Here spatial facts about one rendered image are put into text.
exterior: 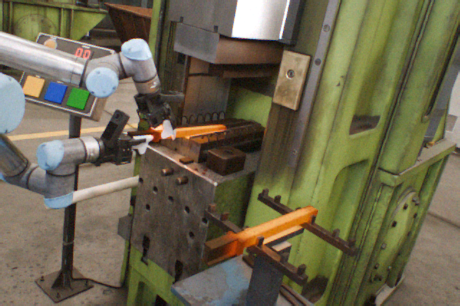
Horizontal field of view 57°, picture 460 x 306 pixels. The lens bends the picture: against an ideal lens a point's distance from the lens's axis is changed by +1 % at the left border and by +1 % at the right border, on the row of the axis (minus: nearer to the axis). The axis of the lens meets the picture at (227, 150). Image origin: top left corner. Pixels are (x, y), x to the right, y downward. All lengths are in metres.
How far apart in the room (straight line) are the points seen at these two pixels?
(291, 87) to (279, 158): 0.25
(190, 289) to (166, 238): 0.44
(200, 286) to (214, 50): 0.72
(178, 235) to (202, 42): 0.68
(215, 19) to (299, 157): 0.52
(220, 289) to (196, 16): 0.86
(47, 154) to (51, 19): 5.15
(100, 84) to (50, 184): 0.32
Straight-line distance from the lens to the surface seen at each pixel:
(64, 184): 1.24
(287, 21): 1.37
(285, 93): 1.38
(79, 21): 6.65
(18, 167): 1.28
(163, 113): 1.37
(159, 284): 1.76
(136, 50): 1.24
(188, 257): 1.57
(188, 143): 1.52
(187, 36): 1.49
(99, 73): 1.13
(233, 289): 1.26
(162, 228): 1.63
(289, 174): 1.44
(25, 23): 6.17
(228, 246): 0.94
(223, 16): 1.39
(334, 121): 1.33
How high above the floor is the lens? 1.49
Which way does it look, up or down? 20 degrees down
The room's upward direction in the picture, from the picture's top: 11 degrees clockwise
